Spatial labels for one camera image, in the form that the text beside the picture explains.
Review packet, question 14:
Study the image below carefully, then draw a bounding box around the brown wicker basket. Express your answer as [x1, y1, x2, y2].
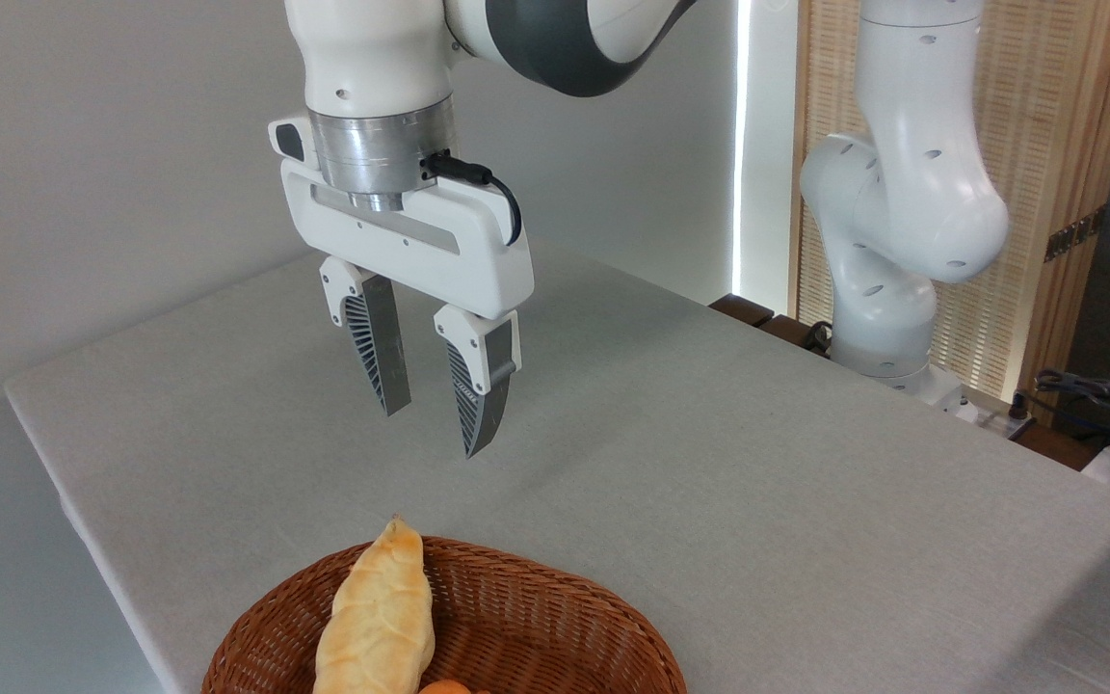
[200, 536, 689, 694]

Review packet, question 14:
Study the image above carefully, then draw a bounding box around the wooden slatted screen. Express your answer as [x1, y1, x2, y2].
[789, 0, 1110, 425]

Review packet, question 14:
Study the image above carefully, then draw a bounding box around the grey tablecloth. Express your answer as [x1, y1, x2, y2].
[4, 241, 1110, 694]

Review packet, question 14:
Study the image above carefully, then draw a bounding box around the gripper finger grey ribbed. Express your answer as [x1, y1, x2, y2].
[434, 305, 522, 460]
[318, 255, 412, 417]

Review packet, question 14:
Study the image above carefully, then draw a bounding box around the long braided bread loaf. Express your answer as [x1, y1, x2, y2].
[312, 516, 437, 694]

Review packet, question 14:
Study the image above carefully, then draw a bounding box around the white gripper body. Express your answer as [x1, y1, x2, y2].
[268, 114, 535, 321]

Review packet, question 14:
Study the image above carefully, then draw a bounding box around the black hinge on screen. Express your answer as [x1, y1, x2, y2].
[1044, 207, 1107, 263]

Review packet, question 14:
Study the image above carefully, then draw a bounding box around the black cable bundle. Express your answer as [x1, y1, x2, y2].
[1035, 369, 1110, 454]

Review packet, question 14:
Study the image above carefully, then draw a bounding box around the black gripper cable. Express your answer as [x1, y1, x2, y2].
[420, 149, 524, 248]

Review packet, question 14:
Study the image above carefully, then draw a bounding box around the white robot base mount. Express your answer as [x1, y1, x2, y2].
[936, 381, 1038, 440]

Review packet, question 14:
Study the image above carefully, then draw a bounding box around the dark brown wooden table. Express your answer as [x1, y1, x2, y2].
[709, 294, 831, 358]

